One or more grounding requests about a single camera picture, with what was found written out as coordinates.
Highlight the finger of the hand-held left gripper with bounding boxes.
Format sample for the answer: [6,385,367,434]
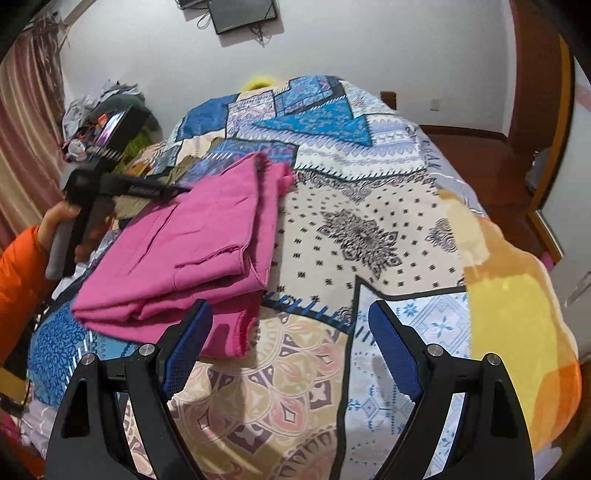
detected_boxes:
[113,180,191,200]

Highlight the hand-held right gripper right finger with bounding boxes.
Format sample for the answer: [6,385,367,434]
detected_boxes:
[368,299,536,480]

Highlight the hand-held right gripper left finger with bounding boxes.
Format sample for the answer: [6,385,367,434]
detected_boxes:
[44,299,214,480]

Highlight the pink pants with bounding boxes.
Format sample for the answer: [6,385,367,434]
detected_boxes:
[71,152,296,359]

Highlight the person's left forearm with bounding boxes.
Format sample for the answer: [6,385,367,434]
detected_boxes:
[0,225,59,366]

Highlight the olive green pants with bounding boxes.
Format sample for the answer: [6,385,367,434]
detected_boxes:
[113,157,195,220]

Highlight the person's left hand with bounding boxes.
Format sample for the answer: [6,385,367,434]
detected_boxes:
[37,200,100,262]

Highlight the pile of grey clothes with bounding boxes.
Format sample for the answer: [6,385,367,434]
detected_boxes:
[62,80,149,139]

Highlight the striped curtain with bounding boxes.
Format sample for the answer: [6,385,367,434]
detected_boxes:
[0,14,70,237]

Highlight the yellow fleece blanket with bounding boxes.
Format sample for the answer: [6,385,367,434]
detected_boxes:
[438,189,583,456]

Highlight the small black monitor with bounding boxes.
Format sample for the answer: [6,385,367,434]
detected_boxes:
[208,0,279,36]

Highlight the grey bag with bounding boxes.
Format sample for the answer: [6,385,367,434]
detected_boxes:
[526,148,556,191]

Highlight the brown wooden door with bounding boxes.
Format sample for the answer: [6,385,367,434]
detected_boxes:
[508,0,576,158]

